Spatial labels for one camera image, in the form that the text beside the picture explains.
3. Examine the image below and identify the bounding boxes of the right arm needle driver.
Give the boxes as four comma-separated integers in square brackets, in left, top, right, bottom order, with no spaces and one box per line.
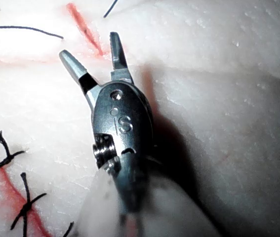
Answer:
[91,80,155,174]

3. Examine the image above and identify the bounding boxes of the right arm needle driver jaw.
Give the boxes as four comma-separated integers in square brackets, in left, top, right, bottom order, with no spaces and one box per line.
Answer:
[58,49,101,110]
[109,31,135,84]

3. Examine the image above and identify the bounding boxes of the black thread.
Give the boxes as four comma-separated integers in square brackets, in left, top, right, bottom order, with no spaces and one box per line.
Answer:
[0,0,119,40]

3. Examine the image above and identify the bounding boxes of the tissue pad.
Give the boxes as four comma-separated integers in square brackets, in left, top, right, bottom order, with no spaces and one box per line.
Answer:
[0,0,280,237]

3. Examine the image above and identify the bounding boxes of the black stitching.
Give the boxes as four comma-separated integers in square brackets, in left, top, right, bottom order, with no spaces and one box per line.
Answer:
[0,130,76,237]

